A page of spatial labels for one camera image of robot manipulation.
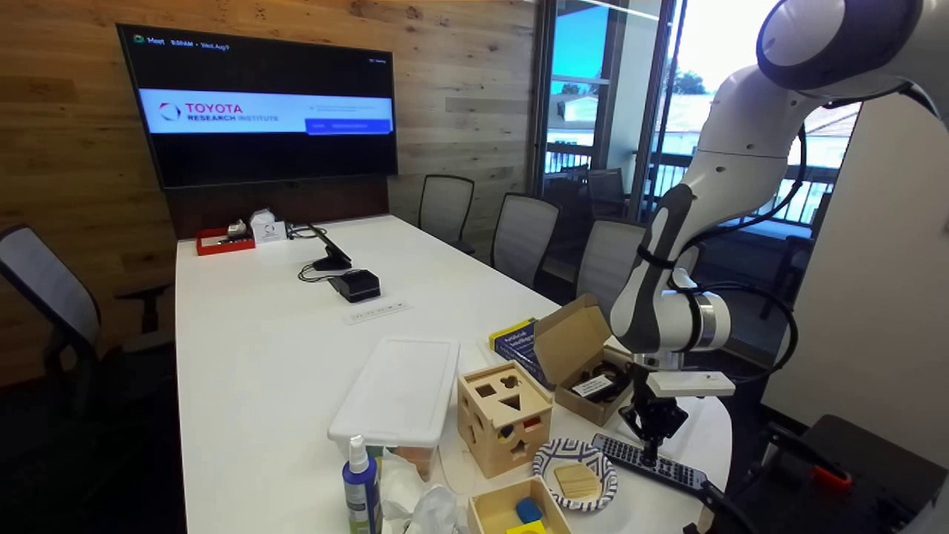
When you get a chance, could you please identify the clear bin with white lid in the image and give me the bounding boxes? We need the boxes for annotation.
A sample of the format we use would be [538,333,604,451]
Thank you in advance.
[327,335,461,480]

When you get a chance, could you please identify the blue patterned paper plate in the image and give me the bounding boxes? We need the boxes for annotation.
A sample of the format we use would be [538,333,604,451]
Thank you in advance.
[532,437,619,513]

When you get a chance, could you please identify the round wooden piece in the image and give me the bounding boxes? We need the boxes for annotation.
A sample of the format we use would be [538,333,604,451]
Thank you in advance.
[553,463,602,501]

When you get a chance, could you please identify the white label strip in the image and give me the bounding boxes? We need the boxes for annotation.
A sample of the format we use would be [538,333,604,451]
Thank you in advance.
[343,298,414,326]

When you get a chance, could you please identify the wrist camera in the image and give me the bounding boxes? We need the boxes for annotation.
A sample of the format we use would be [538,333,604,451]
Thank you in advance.
[647,370,737,399]

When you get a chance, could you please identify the small black box device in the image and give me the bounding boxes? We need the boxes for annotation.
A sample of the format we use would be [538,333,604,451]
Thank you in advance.
[328,268,383,304]

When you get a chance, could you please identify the black remote control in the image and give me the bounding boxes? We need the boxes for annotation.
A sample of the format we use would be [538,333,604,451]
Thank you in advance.
[591,433,711,497]

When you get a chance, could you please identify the black item with white label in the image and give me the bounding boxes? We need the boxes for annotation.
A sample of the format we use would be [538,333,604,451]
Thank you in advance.
[569,362,632,406]

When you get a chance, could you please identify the wall television screen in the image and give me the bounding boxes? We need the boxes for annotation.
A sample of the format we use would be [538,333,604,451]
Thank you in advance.
[116,24,400,191]

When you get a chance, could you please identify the red tray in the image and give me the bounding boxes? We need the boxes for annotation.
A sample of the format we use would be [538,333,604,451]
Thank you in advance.
[196,226,257,257]

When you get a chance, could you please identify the crumpled clear plastic bag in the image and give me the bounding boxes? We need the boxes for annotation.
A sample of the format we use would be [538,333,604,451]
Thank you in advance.
[377,451,469,534]

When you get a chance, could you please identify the open cardboard box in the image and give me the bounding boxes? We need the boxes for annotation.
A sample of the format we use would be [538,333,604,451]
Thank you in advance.
[533,293,643,428]

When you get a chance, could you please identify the black clamp with orange handle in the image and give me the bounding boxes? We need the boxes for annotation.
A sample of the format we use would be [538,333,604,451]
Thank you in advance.
[767,423,855,493]

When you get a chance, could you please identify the open wooden box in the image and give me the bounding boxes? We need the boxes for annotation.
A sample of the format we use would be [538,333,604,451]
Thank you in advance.
[466,476,572,534]

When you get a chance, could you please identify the blue spray bottle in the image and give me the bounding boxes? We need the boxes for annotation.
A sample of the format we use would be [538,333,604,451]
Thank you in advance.
[341,435,384,534]

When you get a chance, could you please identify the white partition panel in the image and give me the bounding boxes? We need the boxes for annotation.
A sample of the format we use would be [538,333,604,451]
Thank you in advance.
[762,92,949,469]

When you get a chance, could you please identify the window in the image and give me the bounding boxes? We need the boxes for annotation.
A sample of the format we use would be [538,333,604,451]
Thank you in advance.
[529,0,862,232]

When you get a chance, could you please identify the grey mesh office chair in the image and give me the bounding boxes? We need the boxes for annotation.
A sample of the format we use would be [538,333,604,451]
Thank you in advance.
[490,193,561,291]
[0,225,176,420]
[417,174,477,257]
[575,219,647,315]

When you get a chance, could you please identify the wooden shape sorter cube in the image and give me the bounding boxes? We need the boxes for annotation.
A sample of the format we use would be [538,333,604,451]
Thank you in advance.
[456,360,555,480]

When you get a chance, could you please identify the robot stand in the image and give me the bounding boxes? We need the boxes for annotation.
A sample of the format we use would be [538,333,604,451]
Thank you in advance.
[710,414,949,534]

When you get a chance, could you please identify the blue and yellow box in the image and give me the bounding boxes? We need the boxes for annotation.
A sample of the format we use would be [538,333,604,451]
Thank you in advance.
[488,318,554,391]

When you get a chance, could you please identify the small white card box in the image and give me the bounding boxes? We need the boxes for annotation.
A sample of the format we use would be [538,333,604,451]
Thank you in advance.
[250,208,288,245]

